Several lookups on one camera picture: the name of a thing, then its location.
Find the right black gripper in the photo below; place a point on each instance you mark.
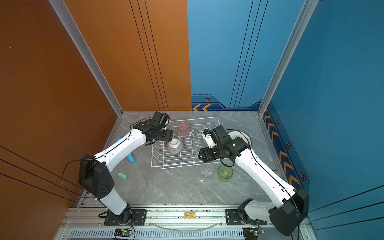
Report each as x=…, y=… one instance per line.
x=205, y=156

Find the ribbed white bowl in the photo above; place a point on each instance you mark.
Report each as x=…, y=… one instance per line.
x=175, y=146

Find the white wire dish rack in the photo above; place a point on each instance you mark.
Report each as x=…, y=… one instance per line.
x=188, y=157

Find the clear glass cup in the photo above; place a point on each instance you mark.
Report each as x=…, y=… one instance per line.
x=206, y=174

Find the green terminal block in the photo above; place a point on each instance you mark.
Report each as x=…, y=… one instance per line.
x=123, y=176

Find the pink glass cup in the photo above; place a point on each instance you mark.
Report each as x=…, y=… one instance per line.
x=184, y=130

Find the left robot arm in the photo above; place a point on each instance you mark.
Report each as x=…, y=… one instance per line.
x=95, y=171

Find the green glass cup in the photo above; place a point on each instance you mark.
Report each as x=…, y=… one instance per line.
x=225, y=173

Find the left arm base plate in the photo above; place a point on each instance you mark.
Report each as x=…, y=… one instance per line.
x=134, y=217

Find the right aluminium corner post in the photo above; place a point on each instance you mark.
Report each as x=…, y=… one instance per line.
x=295, y=36

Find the right circuit board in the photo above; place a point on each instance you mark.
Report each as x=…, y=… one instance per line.
x=252, y=233

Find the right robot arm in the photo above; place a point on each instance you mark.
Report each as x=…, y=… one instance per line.
x=289, y=206

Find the left aluminium corner post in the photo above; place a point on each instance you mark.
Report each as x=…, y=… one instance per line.
x=76, y=36

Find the aluminium corner post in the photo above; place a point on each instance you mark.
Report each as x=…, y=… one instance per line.
x=295, y=36
x=76, y=36

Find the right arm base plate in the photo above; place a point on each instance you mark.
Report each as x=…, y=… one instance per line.
x=234, y=218

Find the left green circuit board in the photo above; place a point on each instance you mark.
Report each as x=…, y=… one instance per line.
x=124, y=234

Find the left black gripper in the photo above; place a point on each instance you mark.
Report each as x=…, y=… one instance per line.
x=169, y=135

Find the yellow sticker tag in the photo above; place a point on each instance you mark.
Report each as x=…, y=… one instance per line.
x=189, y=215

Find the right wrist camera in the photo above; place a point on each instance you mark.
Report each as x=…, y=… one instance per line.
x=216, y=136

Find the blue cylindrical tool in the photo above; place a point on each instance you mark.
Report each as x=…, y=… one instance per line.
x=130, y=157

